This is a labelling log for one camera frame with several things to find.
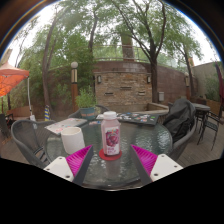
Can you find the dark grey jacket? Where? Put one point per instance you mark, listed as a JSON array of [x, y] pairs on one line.
[[180, 118]]

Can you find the grey wall box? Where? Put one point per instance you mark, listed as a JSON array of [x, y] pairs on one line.
[[161, 96]]

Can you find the flat round red coaster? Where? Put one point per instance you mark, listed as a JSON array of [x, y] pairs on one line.
[[110, 157]]

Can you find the closed maroon parasol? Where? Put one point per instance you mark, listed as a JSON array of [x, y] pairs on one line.
[[220, 86]]

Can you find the grey mesh metal chair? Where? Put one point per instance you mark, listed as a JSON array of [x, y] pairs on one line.
[[28, 136], [100, 109]]

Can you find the blue yellow striped pole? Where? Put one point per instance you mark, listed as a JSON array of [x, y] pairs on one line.
[[47, 113]]

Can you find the orange parasol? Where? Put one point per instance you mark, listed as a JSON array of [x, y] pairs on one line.
[[11, 78]]

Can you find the dark board with cards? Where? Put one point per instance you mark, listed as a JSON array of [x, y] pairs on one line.
[[140, 118]]

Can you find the wooden lamp post white globe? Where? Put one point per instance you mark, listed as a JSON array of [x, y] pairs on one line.
[[74, 86]]

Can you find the wall lantern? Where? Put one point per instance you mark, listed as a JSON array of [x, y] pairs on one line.
[[148, 79], [99, 79]]

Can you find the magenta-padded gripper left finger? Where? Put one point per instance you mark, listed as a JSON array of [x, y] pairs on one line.
[[60, 166]]

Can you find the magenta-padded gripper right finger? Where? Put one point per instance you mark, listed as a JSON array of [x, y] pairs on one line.
[[163, 166]]

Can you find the white picture book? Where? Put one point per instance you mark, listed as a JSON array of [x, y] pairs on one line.
[[65, 125]]

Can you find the pink drink bottle white cap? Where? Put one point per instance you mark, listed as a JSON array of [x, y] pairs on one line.
[[111, 138]]

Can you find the potted green plant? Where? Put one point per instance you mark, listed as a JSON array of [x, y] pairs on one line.
[[86, 100]]

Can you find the white cup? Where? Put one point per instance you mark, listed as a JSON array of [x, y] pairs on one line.
[[72, 141]]

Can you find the black metal chair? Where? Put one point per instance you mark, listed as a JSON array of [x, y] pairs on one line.
[[210, 126]]

